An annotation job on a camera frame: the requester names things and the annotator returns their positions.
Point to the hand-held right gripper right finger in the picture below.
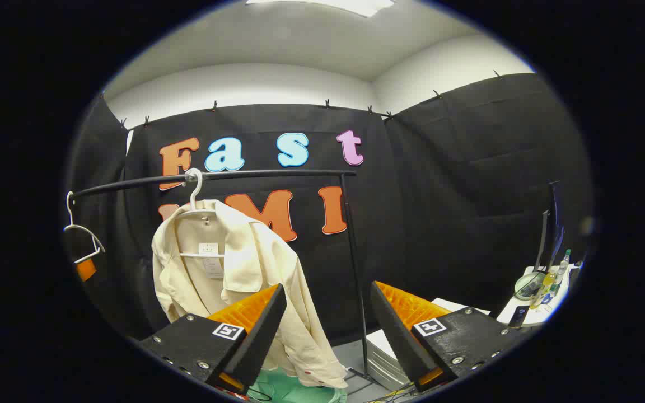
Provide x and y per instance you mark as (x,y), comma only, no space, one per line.
(395,336)

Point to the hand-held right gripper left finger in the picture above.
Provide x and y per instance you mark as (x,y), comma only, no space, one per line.
(261,336)

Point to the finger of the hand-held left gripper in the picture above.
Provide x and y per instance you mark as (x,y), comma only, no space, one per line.
(85,270)

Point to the green laundry hamper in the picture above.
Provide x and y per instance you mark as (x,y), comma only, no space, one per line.
(283,389)

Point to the cream shirt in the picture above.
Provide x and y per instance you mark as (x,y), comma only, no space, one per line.
(255,263)

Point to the white plastic clothes hanger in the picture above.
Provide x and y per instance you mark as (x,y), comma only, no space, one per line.
(97,243)
(196,193)

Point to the black clothes rack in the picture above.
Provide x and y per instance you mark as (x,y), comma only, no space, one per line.
(277,174)

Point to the silver ribbed storage case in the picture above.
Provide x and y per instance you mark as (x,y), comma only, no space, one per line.
(384,358)

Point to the black smartphone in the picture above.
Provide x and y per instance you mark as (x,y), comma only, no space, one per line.
(518,316)

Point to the round glass bowl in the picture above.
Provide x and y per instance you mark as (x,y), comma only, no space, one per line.
(527,286)

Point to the white side table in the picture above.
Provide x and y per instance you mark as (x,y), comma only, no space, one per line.
(541,318)

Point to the black backdrop cloth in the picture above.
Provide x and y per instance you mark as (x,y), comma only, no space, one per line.
(440,196)

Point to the yellow drink bottle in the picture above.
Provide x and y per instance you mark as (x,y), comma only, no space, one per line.
(542,291)

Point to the green capped clear bottle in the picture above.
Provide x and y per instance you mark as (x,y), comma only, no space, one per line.
(561,271)

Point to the black computer monitor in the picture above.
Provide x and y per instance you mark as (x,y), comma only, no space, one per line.
(555,224)

